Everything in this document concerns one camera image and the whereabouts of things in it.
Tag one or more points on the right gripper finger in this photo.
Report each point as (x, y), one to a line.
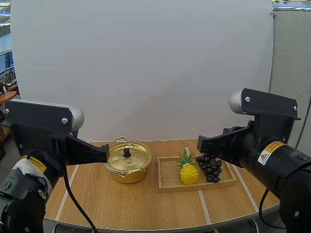
(218, 148)

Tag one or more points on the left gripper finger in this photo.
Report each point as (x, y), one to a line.
(85, 153)

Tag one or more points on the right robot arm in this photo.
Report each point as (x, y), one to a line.
(279, 165)

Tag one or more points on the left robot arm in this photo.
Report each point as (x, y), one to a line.
(22, 194)

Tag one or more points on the yellow toy pineapple green crown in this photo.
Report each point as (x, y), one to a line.
(189, 173)

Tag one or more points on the bunch of dark toy grapes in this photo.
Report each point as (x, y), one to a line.
(211, 170)

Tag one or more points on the gold lid with black knob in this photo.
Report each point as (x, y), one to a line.
(137, 157)

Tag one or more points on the shallow wooden tray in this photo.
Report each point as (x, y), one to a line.
(170, 174)

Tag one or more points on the grey partition panel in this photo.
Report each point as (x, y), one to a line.
(291, 53)

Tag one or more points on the white backdrop board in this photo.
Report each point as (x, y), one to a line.
(145, 68)

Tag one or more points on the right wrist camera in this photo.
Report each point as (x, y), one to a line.
(269, 104)

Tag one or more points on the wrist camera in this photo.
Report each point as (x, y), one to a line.
(269, 104)
(36, 119)

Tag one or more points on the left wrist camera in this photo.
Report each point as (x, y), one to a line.
(36, 119)

